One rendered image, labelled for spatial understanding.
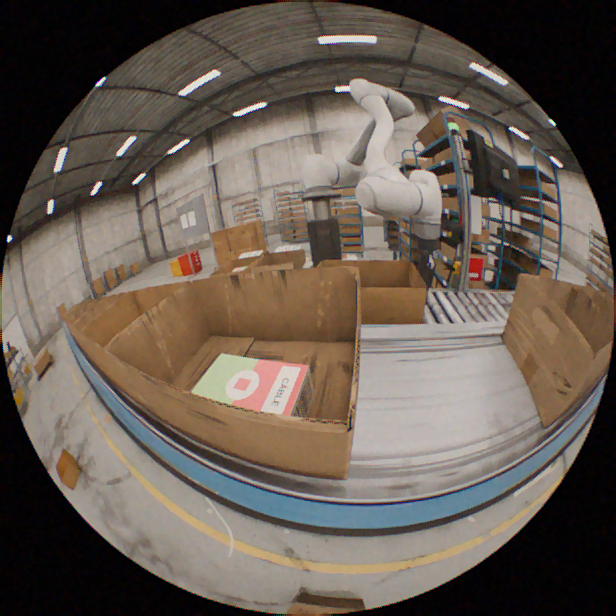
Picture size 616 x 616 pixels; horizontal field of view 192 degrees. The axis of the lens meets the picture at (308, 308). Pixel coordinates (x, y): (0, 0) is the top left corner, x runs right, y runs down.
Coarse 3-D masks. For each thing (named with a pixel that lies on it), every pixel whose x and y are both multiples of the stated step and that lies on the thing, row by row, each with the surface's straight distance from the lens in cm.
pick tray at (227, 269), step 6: (240, 258) 172; (246, 258) 169; (252, 258) 167; (258, 258) 165; (228, 264) 167; (234, 264) 174; (240, 264) 173; (246, 264) 171; (252, 264) 142; (216, 270) 153; (222, 270) 159; (228, 270) 166; (246, 270) 133; (210, 276) 144; (216, 276) 141
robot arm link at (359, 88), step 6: (354, 84) 97; (360, 84) 95; (366, 84) 95; (372, 84) 98; (354, 90) 94; (360, 90) 91; (366, 90) 91; (372, 90) 92; (378, 90) 95; (384, 90) 98; (354, 96) 93; (360, 96) 90; (384, 96) 96
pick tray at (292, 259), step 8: (272, 256) 164; (280, 256) 162; (288, 256) 160; (296, 256) 159; (304, 256) 152; (256, 264) 139; (264, 264) 151; (272, 264) 163; (280, 264) 122; (288, 264) 121; (296, 264) 127; (304, 264) 150
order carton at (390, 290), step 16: (368, 272) 89; (384, 272) 89; (400, 272) 90; (416, 272) 78; (368, 288) 60; (384, 288) 60; (400, 288) 61; (416, 288) 62; (368, 304) 63; (384, 304) 63; (400, 304) 63; (416, 304) 64; (368, 320) 66; (384, 320) 66; (400, 320) 66; (416, 320) 67
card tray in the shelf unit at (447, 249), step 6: (444, 246) 189; (450, 246) 201; (456, 246) 204; (444, 252) 189; (450, 252) 178; (456, 252) 167; (474, 252) 197; (480, 252) 188; (450, 258) 178; (456, 258) 168; (480, 258) 172; (486, 258) 176; (486, 264) 178
